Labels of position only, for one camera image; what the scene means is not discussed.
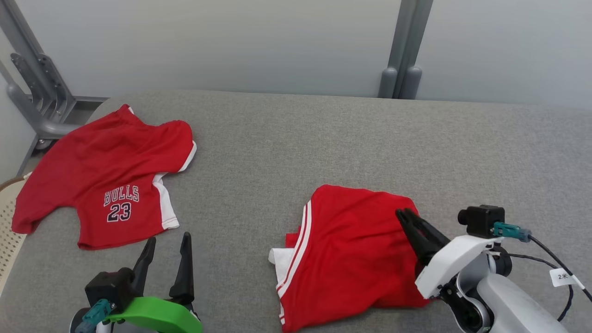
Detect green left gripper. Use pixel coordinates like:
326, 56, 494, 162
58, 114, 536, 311
106, 232, 204, 333

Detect white cable label tag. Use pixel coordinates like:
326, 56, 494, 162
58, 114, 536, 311
549, 268, 579, 288

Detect red jersey with white sleeves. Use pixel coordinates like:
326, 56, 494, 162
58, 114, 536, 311
269, 184, 433, 333

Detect red Bulls 23 shorts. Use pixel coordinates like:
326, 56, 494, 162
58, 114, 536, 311
11, 104, 197, 251

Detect beige perforated laundry basket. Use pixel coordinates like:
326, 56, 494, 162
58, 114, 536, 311
0, 175, 31, 296

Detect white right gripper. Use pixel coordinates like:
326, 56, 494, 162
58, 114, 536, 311
395, 208, 505, 299

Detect grey partition foot with caster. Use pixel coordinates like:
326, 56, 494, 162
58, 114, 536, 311
0, 0, 110, 151

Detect grey metal partition post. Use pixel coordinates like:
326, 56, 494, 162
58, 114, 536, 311
378, 0, 435, 100

